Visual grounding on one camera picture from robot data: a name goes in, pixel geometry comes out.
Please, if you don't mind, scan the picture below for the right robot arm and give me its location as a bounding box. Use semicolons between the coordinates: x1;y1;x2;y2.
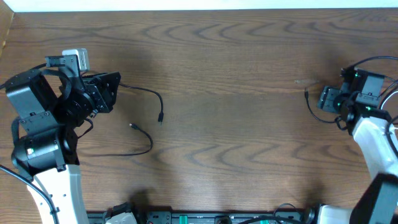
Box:
315;66;397;224

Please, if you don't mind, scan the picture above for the white USB cable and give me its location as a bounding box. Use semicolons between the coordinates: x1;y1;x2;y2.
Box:
379;90;398;110

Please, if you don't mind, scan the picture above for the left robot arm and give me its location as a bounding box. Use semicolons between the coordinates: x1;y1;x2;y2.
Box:
4;68;121;223

